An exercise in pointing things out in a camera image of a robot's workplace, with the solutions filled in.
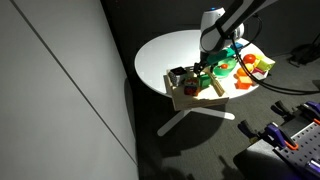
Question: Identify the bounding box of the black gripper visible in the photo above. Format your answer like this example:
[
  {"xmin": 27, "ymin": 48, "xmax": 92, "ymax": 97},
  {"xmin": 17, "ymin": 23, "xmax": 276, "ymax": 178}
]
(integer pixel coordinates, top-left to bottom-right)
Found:
[{"xmin": 193, "ymin": 58, "xmax": 215, "ymax": 80}]

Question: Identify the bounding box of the red picture cube block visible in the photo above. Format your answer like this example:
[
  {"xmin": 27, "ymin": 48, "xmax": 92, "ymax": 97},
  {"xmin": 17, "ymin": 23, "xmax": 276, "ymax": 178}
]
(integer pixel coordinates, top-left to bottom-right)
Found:
[{"xmin": 183, "ymin": 77, "xmax": 201, "ymax": 97}]

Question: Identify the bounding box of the green bowl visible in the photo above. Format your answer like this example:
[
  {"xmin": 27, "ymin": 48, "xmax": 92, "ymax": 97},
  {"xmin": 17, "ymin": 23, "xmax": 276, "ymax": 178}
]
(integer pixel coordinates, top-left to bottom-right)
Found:
[{"xmin": 212, "ymin": 56, "xmax": 239, "ymax": 79}]

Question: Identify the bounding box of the orange cube block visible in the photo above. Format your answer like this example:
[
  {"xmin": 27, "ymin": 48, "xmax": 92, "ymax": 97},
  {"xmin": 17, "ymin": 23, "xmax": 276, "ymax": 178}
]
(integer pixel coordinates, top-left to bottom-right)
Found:
[{"xmin": 235, "ymin": 75, "xmax": 255, "ymax": 91}]

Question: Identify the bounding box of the blue cube block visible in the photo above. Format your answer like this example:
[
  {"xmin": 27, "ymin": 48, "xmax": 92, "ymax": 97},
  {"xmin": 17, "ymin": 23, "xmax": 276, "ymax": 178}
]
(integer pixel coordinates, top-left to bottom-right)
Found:
[{"xmin": 232, "ymin": 41, "xmax": 245, "ymax": 51}]

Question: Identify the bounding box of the dark red block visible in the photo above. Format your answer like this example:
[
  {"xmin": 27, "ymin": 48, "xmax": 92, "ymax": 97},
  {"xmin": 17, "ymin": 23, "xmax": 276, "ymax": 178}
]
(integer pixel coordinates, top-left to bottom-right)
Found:
[{"xmin": 253, "ymin": 67, "xmax": 266, "ymax": 76}]

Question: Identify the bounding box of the grey cube block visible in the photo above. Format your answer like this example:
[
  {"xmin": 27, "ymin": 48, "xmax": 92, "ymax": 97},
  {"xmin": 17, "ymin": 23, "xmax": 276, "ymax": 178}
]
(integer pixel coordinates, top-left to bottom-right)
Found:
[{"xmin": 251, "ymin": 72, "xmax": 267, "ymax": 84}]

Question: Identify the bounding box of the lime green cube block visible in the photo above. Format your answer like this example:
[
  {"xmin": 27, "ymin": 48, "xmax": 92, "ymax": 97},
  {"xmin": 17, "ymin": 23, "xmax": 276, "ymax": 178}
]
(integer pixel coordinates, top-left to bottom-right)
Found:
[{"xmin": 256, "ymin": 56, "xmax": 277, "ymax": 73}]

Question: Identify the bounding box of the wooden tray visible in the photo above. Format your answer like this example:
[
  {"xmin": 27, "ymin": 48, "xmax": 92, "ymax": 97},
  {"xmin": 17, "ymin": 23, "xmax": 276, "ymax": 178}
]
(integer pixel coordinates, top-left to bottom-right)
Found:
[{"xmin": 162, "ymin": 64, "xmax": 231, "ymax": 112}]

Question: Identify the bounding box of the orange fruit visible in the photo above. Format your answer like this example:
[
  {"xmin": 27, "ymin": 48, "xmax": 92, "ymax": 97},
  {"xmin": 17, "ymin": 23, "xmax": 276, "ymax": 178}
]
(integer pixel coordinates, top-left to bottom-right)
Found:
[{"xmin": 236, "ymin": 67, "xmax": 248, "ymax": 77}]

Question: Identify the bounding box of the white table base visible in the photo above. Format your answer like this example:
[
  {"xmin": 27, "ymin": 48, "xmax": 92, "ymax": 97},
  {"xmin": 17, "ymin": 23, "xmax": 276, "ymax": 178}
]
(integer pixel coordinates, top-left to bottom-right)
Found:
[{"xmin": 156, "ymin": 107, "xmax": 236, "ymax": 137}]

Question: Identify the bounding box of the red tomato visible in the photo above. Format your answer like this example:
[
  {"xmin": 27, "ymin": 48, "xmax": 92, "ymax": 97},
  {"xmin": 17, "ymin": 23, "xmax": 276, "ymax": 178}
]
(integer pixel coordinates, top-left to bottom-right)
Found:
[{"xmin": 242, "ymin": 53, "xmax": 257, "ymax": 65}]

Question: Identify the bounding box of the black spring clamp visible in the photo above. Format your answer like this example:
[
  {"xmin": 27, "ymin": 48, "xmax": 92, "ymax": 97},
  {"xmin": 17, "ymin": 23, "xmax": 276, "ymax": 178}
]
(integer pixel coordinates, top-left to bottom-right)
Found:
[
  {"xmin": 237, "ymin": 119, "xmax": 261, "ymax": 142},
  {"xmin": 270, "ymin": 99, "xmax": 295, "ymax": 118}
]

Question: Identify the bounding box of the purple spring clamp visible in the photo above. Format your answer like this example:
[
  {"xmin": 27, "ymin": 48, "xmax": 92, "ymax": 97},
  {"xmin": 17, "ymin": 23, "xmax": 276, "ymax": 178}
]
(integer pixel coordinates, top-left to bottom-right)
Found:
[
  {"xmin": 259, "ymin": 121, "xmax": 300, "ymax": 152},
  {"xmin": 297, "ymin": 100, "xmax": 320, "ymax": 127}
]

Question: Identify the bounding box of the grey perforated board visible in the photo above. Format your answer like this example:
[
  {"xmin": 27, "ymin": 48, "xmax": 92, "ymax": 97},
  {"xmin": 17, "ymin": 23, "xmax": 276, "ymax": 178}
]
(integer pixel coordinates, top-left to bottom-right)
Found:
[{"xmin": 273, "ymin": 121, "xmax": 320, "ymax": 172}]

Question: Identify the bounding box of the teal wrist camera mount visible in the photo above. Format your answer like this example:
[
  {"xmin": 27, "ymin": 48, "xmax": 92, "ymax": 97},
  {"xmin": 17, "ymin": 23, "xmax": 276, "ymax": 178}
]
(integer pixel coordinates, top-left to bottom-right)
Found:
[{"xmin": 206, "ymin": 47, "xmax": 237, "ymax": 66}]

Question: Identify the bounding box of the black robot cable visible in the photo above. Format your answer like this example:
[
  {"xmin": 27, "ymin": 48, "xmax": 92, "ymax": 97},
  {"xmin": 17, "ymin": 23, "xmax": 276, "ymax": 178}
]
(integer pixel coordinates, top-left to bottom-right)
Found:
[{"xmin": 230, "ymin": 13, "xmax": 320, "ymax": 96}]

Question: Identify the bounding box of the black stand with cables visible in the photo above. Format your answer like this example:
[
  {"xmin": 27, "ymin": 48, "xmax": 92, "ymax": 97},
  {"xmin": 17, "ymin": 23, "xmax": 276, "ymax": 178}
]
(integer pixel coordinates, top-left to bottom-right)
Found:
[{"xmin": 287, "ymin": 31, "xmax": 320, "ymax": 68}]

